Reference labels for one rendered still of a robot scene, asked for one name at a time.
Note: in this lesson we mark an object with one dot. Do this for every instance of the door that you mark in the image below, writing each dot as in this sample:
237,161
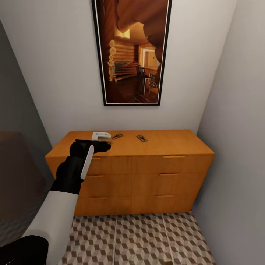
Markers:
25,175

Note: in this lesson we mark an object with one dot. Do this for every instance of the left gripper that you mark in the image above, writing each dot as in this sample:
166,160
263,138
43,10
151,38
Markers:
102,146

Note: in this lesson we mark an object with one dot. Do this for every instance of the cabinet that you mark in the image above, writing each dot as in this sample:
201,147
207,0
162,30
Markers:
163,174

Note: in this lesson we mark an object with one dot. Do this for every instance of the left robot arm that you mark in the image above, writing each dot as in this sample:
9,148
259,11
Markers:
46,239

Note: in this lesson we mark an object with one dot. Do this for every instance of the picture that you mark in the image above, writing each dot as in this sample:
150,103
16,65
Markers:
131,37

